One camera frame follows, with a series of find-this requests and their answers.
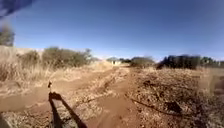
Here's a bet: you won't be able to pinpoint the tall dry grass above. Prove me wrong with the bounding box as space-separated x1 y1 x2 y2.
0 45 113 98

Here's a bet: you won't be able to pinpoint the round bush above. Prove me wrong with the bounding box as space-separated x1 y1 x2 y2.
129 56 156 69

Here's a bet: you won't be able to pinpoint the dry straw-covered ground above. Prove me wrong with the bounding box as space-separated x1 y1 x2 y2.
128 65 224 128

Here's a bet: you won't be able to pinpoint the row of dark trees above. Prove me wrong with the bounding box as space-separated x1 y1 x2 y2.
156 54 224 71

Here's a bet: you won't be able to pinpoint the small distant building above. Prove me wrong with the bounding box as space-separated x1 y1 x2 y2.
106 56 122 66

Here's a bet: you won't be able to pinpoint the red-brown dirt track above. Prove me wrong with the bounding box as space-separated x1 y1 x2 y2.
0 65 145 128

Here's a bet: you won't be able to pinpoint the tree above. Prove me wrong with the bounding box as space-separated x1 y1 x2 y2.
0 25 16 48

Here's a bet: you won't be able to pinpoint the green bushes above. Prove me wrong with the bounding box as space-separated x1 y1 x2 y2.
18 46 94 69

